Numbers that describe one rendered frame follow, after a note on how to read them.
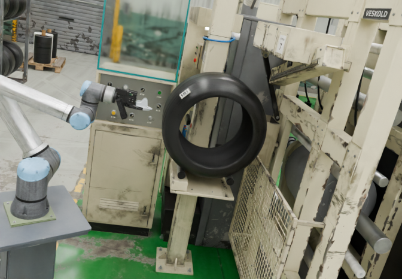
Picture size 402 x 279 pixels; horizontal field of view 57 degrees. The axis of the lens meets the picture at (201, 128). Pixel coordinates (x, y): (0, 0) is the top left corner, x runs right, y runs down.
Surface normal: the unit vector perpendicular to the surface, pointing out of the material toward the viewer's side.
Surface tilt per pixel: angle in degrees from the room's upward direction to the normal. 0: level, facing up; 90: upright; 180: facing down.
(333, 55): 72
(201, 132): 90
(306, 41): 90
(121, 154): 90
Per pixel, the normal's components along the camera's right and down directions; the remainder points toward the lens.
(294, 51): 0.09, 0.32
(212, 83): -0.02, -0.48
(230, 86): 0.27, -0.47
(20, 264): 0.58, 0.35
